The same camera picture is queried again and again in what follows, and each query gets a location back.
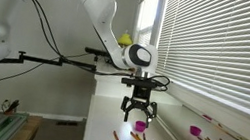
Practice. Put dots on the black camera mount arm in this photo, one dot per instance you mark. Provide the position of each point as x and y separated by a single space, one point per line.
42 60

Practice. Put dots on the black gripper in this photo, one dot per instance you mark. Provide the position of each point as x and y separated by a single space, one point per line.
141 98

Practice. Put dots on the pink plastic cup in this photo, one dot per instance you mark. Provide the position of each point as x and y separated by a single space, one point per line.
139 127

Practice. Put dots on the green glass tray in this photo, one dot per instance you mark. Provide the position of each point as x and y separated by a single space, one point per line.
9 126

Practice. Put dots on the dark floor vent grille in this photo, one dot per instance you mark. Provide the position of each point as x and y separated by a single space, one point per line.
66 123

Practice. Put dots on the black hand tool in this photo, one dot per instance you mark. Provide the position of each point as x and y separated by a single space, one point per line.
11 106

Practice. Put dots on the black bar stereo camera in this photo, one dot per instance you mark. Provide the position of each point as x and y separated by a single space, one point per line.
95 51

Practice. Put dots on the white window frame post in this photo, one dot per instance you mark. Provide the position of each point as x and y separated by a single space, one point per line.
158 18

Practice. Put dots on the brown crayon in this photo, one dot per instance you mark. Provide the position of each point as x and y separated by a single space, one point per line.
144 139

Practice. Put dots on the brown wooden side table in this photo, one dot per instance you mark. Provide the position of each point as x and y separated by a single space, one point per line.
25 132

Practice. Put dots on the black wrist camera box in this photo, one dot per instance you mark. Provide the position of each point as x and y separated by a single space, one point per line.
139 83

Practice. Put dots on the wide white window blinds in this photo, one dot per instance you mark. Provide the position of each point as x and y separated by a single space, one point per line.
223 45

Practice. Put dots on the narrow white window blinds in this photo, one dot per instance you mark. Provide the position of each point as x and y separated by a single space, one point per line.
147 16

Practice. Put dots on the yellow green toy figure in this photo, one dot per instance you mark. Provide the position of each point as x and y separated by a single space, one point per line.
124 40

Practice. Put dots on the orange crayon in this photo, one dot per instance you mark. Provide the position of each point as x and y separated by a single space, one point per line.
116 138
134 137

